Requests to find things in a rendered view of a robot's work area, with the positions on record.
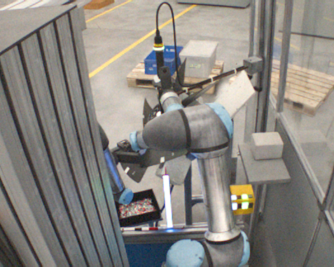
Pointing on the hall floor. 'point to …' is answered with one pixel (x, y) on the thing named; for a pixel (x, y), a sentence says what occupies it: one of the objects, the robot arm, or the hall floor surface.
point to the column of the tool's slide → (262, 103)
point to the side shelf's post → (255, 215)
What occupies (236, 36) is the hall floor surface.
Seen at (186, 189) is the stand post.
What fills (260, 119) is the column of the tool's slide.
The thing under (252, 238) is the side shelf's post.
